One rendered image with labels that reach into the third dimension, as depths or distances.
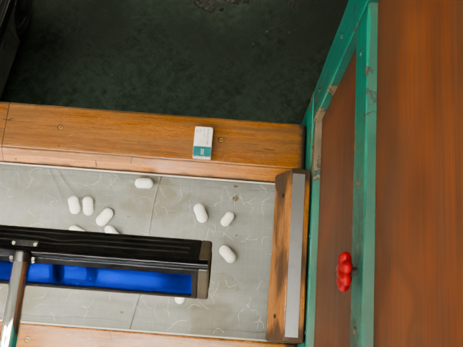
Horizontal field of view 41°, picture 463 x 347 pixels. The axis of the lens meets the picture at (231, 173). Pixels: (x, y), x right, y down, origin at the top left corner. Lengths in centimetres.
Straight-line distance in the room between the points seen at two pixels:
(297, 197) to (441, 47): 61
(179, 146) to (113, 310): 33
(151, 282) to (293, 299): 30
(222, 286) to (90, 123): 41
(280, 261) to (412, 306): 57
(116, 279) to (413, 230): 44
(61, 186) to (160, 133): 22
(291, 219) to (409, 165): 53
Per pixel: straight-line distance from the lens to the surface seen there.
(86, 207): 119
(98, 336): 116
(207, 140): 117
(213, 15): 218
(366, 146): 68
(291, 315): 105
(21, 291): 82
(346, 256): 67
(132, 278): 83
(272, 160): 119
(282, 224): 109
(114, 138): 121
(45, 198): 124
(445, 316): 46
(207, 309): 116
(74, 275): 85
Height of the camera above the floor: 190
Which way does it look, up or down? 75 degrees down
